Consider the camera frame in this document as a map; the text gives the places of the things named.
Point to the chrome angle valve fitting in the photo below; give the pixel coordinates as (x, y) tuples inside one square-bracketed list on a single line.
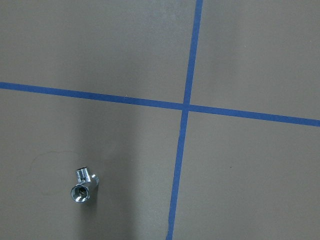
[(87, 182)]

